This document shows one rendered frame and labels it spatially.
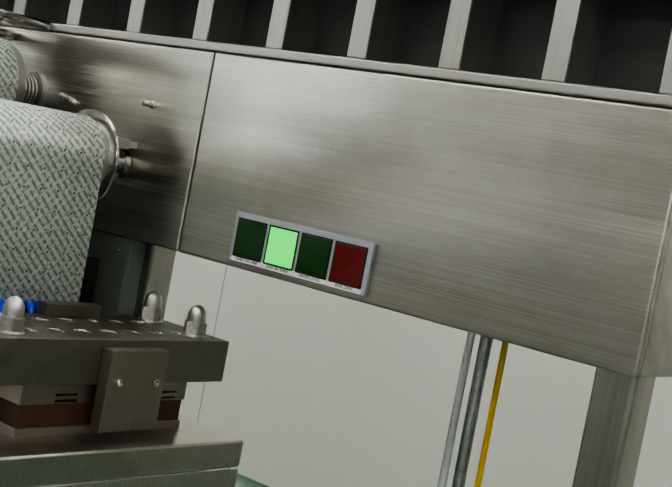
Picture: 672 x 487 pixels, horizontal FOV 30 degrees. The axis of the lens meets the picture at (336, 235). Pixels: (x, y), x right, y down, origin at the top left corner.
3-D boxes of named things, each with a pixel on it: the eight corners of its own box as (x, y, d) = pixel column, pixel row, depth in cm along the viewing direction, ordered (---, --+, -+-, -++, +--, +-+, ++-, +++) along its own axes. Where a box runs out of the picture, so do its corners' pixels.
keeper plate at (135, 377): (88, 428, 162) (103, 346, 161) (145, 425, 169) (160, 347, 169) (101, 434, 160) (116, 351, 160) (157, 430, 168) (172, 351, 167)
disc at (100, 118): (43, 191, 191) (66, 99, 190) (45, 192, 192) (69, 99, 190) (101, 218, 182) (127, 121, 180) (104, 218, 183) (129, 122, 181)
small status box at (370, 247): (227, 259, 175) (236, 210, 175) (230, 259, 176) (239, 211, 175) (363, 296, 159) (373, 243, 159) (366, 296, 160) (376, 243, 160)
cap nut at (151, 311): (132, 317, 184) (138, 288, 184) (150, 318, 187) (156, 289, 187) (148, 323, 182) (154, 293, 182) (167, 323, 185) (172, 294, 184)
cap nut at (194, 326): (175, 332, 178) (181, 301, 178) (193, 332, 181) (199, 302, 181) (193, 338, 176) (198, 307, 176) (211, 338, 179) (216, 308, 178)
